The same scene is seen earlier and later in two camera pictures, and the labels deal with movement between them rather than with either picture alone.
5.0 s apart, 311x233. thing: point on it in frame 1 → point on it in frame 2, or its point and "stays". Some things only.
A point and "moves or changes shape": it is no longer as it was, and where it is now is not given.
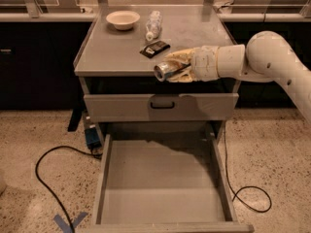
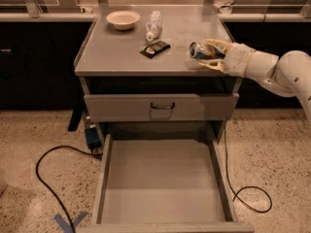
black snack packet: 151,49 stays
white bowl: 123,19 stays
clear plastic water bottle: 154,25 stays
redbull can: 163,70 moves or changes shape
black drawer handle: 151,104 stays
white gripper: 204,63 → 236,60
